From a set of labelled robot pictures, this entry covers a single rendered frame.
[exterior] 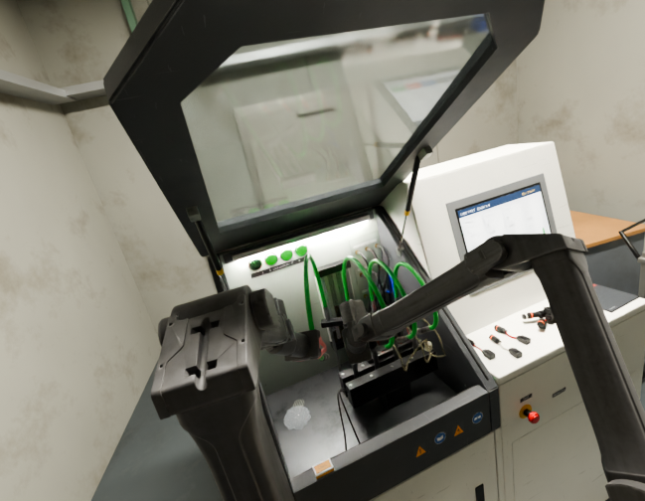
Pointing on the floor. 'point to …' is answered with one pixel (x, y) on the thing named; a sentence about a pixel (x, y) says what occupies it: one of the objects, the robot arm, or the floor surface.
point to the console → (564, 384)
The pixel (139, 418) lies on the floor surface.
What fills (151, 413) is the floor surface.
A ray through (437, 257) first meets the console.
